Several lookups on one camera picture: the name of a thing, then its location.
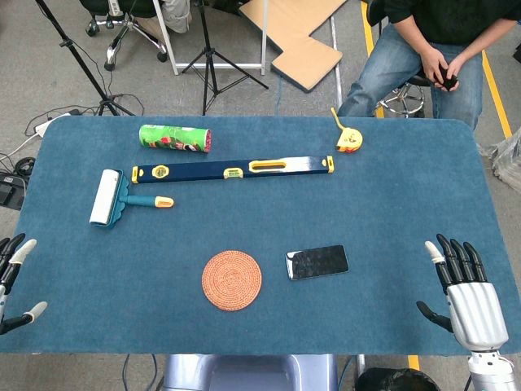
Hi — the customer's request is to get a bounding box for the yellow tape measure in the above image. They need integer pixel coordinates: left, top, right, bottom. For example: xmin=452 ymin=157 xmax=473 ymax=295
xmin=330 ymin=107 xmax=364 ymax=155

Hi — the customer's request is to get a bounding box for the flat cardboard sheet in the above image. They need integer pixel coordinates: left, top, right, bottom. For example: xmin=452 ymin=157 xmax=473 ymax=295
xmin=239 ymin=0 xmax=348 ymax=92

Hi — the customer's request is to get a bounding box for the black round stool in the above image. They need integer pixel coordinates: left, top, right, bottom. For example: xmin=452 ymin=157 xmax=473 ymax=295
xmin=376 ymin=72 xmax=433 ymax=120

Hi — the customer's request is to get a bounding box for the black smartphone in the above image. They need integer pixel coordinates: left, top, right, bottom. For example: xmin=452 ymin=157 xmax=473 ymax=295
xmin=285 ymin=244 xmax=350 ymax=282

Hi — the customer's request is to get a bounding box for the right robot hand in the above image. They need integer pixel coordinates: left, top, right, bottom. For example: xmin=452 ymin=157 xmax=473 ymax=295
xmin=415 ymin=233 xmax=510 ymax=352

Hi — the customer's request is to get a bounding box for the white teal lint roller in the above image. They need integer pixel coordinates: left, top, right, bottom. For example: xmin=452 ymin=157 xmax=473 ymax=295
xmin=89 ymin=169 xmax=175 ymax=230

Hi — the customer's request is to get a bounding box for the blue table mat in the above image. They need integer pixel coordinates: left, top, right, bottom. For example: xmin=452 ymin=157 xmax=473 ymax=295
xmin=0 ymin=115 xmax=521 ymax=356

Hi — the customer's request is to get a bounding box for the black tripod stand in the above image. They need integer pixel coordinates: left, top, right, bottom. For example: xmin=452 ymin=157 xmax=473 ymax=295
xmin=34 ymin=0 xmax=136 ymax=117
xmin=181 ymin=0 xmax=269 ymax=116

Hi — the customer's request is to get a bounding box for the white metal frame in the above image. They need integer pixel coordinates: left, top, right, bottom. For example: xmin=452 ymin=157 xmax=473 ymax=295
xmin=152 ymin=0 xmax=269 ymax=77

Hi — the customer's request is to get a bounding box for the black trash bag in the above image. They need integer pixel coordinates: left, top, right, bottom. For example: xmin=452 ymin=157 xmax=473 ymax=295
xmin=355 ymin=367 xmax=441 ymax=391

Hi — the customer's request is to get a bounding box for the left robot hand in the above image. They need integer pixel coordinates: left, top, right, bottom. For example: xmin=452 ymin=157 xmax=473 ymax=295
xmin=0 ymin=233 xmax=49 ymax=336

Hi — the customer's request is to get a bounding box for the seated person in jeans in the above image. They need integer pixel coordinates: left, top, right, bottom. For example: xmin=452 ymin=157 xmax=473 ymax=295
xmin=336 ymin=0 xmax=521 ymax=131

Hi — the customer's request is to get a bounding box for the blue yellow spirit level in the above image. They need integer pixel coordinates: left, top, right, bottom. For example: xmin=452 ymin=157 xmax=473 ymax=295
xmin=130 ymin=155 xmax=336 ymax=185

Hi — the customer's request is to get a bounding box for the orange woven round coaster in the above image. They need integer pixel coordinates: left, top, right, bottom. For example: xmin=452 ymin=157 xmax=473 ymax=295
xmin=201 ymin=250 xmax=263 ymax=312

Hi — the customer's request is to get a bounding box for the white power strip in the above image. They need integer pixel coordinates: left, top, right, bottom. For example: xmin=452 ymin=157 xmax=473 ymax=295
xmin=34 ymin=113 xmax=71 ymax=138

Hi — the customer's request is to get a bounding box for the lavender robot base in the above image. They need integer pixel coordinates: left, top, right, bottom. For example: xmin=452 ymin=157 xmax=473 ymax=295
xmin=161 ymin=354 xmax=340 ymax=391

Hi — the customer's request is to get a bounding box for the green snack can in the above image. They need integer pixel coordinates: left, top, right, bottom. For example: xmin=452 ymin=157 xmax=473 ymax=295
xmin=138 ymin=124 xmax=213 ymax=154

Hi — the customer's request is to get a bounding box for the office chair with chrome base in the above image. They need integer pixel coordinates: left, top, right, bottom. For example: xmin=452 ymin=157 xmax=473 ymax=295
xmin=79 ymin=0 xmax=169 ymax=72

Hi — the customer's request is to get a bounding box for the clear plastic wrap bundle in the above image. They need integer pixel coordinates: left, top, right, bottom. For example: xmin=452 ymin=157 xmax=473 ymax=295
xmin=478 ymin=126 xmax=521 ymax=196

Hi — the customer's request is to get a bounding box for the black foot pedal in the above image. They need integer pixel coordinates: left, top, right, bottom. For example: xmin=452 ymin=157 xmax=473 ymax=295
xmin=0 ymin=172 xmax=28 ymax=212

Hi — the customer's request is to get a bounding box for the small black handheld device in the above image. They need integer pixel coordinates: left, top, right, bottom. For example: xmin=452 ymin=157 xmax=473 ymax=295
xmin=432 ymin=64 xmax=459 ymax=91

